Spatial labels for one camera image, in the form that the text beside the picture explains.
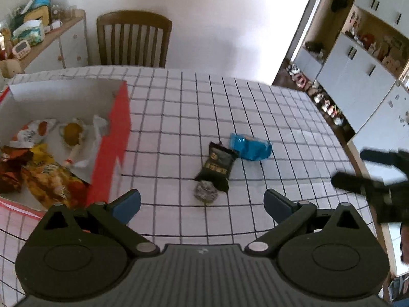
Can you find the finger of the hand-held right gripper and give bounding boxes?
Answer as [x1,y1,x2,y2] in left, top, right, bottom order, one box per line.
[360,149,409,175]
[331,172,384,199]

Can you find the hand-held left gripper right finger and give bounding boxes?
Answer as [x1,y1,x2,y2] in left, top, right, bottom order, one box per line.
[244,189,368,258]

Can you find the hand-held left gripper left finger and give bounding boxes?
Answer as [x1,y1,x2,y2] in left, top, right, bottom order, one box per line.
[35,189,160,258]

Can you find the blue snack packet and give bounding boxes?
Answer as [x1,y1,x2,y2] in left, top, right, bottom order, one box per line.
[229,133,273,161]

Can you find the black snack packet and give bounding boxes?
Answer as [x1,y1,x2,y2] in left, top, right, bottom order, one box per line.
[194,141,240,193]

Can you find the grey round snack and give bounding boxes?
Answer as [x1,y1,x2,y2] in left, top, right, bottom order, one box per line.
[193,180,219,203]

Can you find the white sausage stick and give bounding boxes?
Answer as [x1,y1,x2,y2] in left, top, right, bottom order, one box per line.
[62,145,84,169]

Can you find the yellow orange chips packet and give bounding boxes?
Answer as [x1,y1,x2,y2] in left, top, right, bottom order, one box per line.
[21,144,90,210]

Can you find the yellow pastry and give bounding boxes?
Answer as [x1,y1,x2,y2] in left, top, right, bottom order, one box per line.
[58,114,109,149]

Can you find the white orange snack packet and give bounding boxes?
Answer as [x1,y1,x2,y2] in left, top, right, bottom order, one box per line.
[9,119,57,148]

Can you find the dark red snack packet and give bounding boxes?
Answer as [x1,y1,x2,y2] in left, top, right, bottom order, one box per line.
[0,145,34,194]

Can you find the red cardboard box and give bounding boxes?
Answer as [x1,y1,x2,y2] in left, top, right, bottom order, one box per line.
[0,80,132,220]

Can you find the row of shoes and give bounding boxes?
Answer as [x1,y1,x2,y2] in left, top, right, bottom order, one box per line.
[286,64,346,125]

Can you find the row of shelf knickknacks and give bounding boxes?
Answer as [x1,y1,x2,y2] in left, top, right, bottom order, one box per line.
[343,8,409,71]

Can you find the checked white tablecloth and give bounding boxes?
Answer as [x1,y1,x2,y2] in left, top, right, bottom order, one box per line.
[0,65,382,307]

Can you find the dark niche decor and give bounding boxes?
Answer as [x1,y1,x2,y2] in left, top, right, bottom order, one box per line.
[303,40,326,60]

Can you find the white sideboard cabinet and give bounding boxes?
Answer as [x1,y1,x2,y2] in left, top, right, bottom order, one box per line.
[19,9,89,75]

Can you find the beige cardboard box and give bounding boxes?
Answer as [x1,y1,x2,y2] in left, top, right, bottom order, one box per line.
[0,58,24,77]

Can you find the brown wooden chair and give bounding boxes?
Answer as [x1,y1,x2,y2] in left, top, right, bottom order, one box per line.
[96,10,173,68]

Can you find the pink timer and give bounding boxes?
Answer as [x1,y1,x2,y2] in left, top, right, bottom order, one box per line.
[12,39,31,59]

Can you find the green white tissue pack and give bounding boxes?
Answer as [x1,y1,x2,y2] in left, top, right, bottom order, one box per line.
[12,20,45,46]

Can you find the orange juice bottle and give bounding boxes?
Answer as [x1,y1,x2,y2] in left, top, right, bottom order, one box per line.
[0,27,13,60]

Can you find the clear glass jars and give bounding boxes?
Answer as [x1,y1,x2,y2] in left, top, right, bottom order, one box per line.
[51,3,79,20]

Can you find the yellow green storage box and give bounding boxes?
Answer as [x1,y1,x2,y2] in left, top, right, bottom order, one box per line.
[11,5,52,26]

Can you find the white cupboard wall unit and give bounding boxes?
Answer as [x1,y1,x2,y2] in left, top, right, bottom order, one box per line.
[292,0,409,154]

